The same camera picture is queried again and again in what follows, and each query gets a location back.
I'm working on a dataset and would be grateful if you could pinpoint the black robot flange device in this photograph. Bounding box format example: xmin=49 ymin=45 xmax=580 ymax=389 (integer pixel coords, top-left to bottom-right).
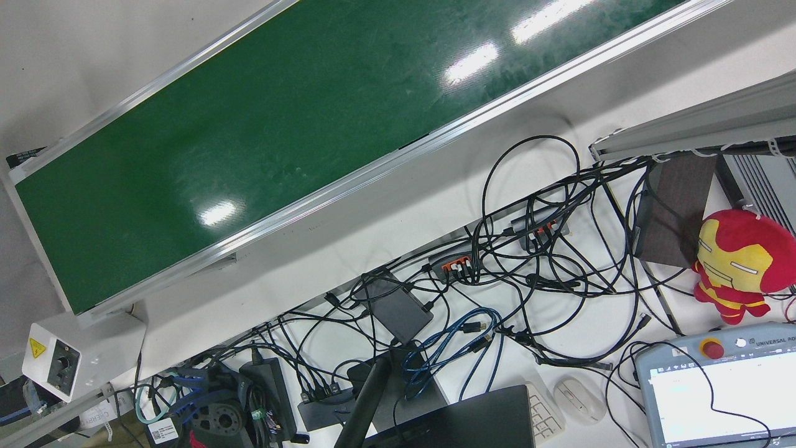
xmin=180 ymin=364 xmax=262 ymax=448

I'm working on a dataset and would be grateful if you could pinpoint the white keyboard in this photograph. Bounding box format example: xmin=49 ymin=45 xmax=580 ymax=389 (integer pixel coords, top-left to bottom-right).
xmin=525 ymin=381 xmax=567 ymax=446

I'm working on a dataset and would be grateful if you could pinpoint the grey teach pendant with cable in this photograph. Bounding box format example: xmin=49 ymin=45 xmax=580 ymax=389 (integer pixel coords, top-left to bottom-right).
xmin=634 ymin=320 xmax=796 ymax=448

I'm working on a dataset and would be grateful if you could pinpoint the white computer mouse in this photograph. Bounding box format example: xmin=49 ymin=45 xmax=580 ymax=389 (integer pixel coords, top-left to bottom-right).
xmin=553 ymin=376 xmax=607 ymax=425

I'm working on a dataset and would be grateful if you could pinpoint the black computer monitor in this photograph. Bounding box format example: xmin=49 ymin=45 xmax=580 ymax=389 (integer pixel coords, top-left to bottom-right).
xmin=364 ymin=385 xmax=537 ymax=448

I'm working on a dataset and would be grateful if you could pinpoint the white conveyor control box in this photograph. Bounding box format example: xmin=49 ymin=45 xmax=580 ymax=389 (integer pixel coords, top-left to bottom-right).
xmin=22 ymin=311 xmax=147 ymax=403

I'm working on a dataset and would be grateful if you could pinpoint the black power brick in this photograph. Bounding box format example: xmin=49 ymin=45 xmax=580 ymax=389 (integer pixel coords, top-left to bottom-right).
xmin=239 ymin=357 xmax=298 ymax=439

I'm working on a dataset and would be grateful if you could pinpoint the blue cable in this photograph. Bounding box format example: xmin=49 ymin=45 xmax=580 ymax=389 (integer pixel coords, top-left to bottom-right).
xmin=403 ymin=307 xmax=506 ymax=400

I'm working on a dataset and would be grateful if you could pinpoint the grey ribbed metal box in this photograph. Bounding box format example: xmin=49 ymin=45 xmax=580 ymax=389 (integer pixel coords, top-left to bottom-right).
xmin=720 ymin=152 xmax=796 ymax=234

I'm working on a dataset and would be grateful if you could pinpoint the black looped cable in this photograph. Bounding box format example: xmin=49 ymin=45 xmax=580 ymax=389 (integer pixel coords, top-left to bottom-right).
xmin=480 ymin=135 xmax=582 ymax=250

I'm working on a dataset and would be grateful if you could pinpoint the aluminium profile post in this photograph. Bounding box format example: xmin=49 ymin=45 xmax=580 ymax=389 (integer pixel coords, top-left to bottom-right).
xmin=589 ymin=70 xmax=796 ymax=164

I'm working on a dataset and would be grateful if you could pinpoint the black pendant cable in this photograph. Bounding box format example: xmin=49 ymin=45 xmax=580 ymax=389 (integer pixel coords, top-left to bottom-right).
xmin=606 ymin=339 xmax=773 ymax=448

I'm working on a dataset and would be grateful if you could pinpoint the teal cable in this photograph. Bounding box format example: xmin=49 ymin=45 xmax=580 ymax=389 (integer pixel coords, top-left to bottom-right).
xmin=133 ymin=372 xmax=182 ymax=426

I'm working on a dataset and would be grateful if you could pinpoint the grey hub with orange ports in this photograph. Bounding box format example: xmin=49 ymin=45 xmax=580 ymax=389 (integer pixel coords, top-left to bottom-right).
xmin=428 ymin=241 xmax=484 ymax=282
xmin=510 ymin=207 xmax=571 ymax=251

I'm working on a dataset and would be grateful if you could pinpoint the red yellow Iron Man plush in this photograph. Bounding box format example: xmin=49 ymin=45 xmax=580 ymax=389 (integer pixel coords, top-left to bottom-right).
xmin=692 ymin=208 xmax=796 ymax=325

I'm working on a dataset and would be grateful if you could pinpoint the black monitor stand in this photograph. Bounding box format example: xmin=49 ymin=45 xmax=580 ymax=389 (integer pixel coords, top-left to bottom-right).
xmin=334 ymin=348 xmax=414 ymax=448

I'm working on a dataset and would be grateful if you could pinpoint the black flat adapter box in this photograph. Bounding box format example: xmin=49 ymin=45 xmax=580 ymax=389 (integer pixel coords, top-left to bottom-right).
xmin=353 ymin=271 xmax=435 ymax=345

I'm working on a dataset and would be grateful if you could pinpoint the black docking hub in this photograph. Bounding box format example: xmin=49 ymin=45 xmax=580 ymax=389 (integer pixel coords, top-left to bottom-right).
xmin=297 ymin=385 xmax=356 ymax=431

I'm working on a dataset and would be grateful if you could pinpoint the white label tag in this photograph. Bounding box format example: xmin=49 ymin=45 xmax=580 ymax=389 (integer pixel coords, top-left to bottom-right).
xmin=149 ymin=418 xmax=182 ymax=444

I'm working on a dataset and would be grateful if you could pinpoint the green conveyor belt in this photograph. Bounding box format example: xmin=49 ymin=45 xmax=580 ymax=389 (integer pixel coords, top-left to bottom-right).
xmin=5 ymin=0 xmax=741 ymax=318

